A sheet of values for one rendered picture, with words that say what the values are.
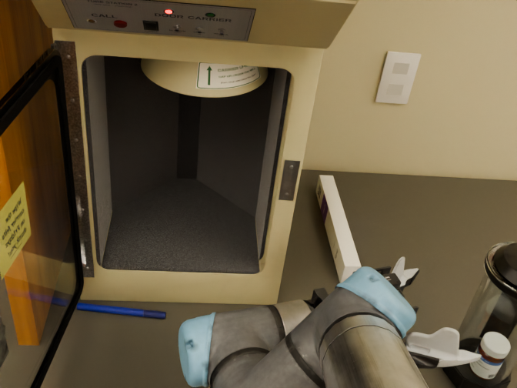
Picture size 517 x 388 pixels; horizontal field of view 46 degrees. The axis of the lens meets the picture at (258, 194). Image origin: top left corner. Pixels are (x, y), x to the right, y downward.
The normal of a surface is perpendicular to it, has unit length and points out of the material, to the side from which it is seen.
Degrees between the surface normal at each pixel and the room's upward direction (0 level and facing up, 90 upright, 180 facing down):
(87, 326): 0
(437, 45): 90
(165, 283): 90
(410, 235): 0
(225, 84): 67
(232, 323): 8
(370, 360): 31
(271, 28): 135
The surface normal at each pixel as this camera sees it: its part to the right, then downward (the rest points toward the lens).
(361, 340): -0.22, -0.95
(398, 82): 0.06, 0.61
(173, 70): -0.38, 0.15
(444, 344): -0.25, 0.56
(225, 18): -0.04, 0.99
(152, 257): 0.11, -0.79
